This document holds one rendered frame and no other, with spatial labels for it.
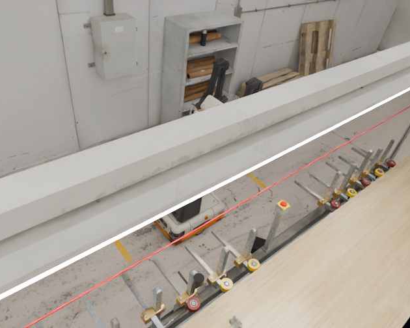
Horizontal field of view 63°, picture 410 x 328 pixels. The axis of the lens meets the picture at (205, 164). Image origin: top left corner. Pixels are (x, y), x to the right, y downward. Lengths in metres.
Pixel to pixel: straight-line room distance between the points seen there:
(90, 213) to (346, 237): 2.39
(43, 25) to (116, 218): 3.21
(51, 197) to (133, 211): 0.15
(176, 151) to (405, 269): 2.43
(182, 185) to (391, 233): 2.52
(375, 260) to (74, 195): 2.45
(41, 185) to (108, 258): 2.90
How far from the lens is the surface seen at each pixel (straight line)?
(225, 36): 4.83
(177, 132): 0.64
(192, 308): 2.16
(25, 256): 0.59
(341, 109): 1.07
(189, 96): 4.61
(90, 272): 3.38
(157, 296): 1.92
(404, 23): 9.45
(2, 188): 0.57
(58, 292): 3.33
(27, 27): 3.69
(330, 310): 2.40
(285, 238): 2.87
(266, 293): 2.30
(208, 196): 3.58
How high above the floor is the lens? 2.83
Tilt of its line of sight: 40 degrees down
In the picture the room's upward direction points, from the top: 9 degrees clockwise
